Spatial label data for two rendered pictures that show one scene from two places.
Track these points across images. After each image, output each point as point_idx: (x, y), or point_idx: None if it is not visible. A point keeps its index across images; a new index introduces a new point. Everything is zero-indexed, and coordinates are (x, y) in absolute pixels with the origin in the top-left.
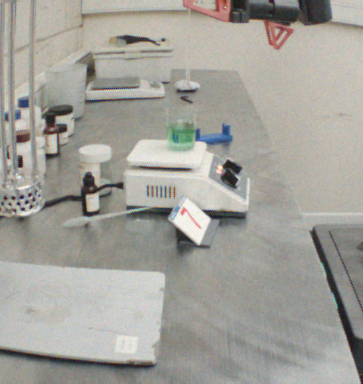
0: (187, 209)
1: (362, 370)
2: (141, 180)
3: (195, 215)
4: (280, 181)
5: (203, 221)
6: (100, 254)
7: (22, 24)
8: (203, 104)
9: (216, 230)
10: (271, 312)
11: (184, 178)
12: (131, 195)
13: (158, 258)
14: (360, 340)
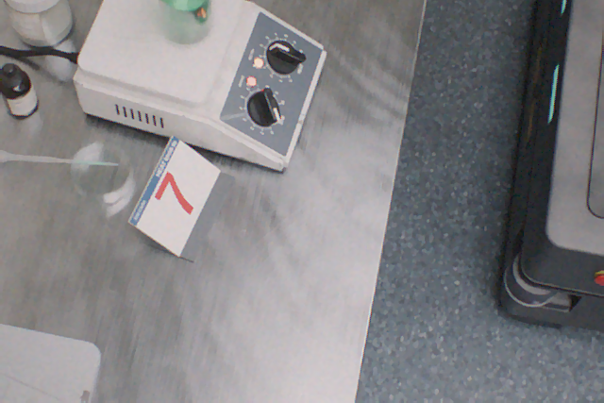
0: (174, 175)
1: (560, 281)
2: (104, 96)
3: (188, 181)
4: (402, 31)
5: (202, 188)
6: (15, 261)
7: None
8: None
9: (221, 208)
10: None
11: (176, 114)
12: (90, 106)
13: (106, 285)
14: (555, 248)
